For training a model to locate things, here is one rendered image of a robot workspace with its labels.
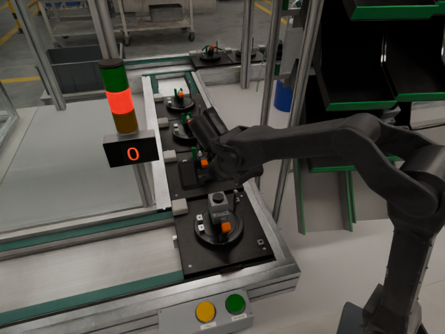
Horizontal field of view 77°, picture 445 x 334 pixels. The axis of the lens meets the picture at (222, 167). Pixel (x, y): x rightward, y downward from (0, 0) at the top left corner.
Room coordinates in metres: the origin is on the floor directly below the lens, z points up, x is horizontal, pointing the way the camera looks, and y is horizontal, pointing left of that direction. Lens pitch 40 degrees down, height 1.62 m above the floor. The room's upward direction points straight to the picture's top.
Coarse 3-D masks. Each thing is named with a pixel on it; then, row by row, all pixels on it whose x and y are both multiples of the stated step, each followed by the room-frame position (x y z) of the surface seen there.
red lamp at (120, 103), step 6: (126, 90) 0.56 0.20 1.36; (108, 96) 0.55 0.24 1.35; (114, 96) 0.54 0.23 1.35; (120, 96) 0.54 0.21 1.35; (126, 96) 0.55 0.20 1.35; (114, 102) 0.54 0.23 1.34; (120, 102) 0.54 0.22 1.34; (126, 102) 0.55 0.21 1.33; (132, 102) 0.57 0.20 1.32; (114, 108) 0.54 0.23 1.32; (120, 108) 0.54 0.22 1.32; (126, 108) 0.55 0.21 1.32; (132, 108) 0.56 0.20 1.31
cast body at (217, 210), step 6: (216, 192) 0.53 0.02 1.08; (222, 192) 0.53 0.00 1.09; (210, 198) 0.50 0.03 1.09; (216, 198) 0.49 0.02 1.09; (222, 198) 0.50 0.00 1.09; (210, 204) 0.49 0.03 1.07; (216, 204) 0.48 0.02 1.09; (222, 204) 0.48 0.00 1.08; (210, 210) 0.50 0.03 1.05; (216, 210) 0.48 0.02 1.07; (222, 210) 0.48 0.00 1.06; (216, 216) 0.47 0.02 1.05; (222, 216) 0.47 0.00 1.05; (228, 216) 0.48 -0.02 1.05; (216, 222) 0.47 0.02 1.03
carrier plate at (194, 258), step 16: (240, 192) 0.64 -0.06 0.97; (192, 208) 0.57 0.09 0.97; (240, 208) 0.57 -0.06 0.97; (176, 224) 0.51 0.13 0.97; (192, 224) 0.51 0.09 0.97; (256, 224) 0.51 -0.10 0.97; (192, 240) 0.46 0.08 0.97; (240, 240) 0.46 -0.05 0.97; (256, 240) 0.46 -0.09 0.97; (192, 256) 0.41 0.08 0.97; (208, 256) 0.41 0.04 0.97; (224, 256) 0.41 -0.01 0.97; (240, 256) 0.41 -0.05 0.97; (256, 256) 0.41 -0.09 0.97; (272, 256) 0.41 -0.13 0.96; (192, 272) 0.36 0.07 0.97; (208, 272) 0.37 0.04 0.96
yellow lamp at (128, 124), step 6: (114, 114) 0.55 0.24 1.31; (120, 114) 0.54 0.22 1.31; (126, 114) 0.55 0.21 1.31; (132, 114) 0.56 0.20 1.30; (114, 120) 0.55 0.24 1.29; (120, 120) 0.54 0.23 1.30; (126, 120) 0.54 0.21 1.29; (132, 120) 0.55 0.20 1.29; (120, 126) 0.54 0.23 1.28; (126, 126) 0.54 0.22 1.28; (132, 126) 0.55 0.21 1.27; (120, 132) 0.54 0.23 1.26; (126, 132) 0.54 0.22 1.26
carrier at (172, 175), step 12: (168, 156) 0.80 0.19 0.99; (180, 156) 0.82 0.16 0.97; (192, 156) 0.80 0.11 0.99; (204, 156) 0.80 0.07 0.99; (168, 168) 0.76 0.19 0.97; (168, 180) 0.69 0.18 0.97; (180, 192) 0.64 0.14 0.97; (192, 192) 0.64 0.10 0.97; (204, 192) 0.64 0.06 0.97; (228, 192) 0.65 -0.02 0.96
